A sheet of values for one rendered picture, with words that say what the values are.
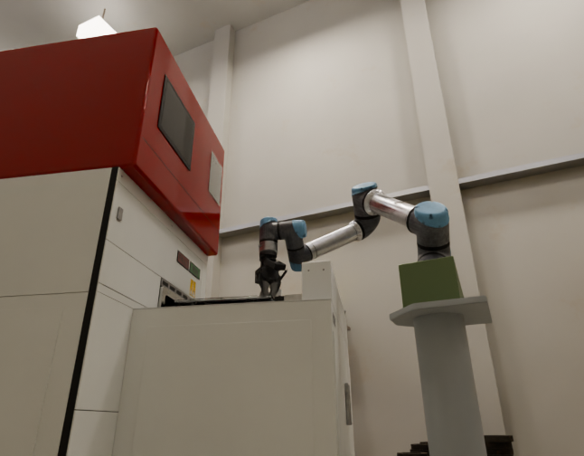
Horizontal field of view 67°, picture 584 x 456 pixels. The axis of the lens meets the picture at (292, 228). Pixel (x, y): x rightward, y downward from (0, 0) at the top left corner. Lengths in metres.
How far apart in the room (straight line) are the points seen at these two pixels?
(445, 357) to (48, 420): 1.09
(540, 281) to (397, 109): 2.62
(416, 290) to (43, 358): 1.11
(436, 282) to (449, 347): 0.21
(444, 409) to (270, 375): 0.52
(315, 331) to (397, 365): 3.40
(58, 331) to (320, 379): 0.72
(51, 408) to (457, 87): 5.30
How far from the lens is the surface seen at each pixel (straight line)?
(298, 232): 1.75
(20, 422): 1.37
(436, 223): 1.61
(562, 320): 4.64
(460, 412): 1.45
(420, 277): 1.54
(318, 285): 1.39
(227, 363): 1.33
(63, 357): 1.33
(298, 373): 1.28
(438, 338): 1.47
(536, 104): 5.57
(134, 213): 1.53
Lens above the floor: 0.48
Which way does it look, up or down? 24 degrees up
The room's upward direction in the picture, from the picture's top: straight up
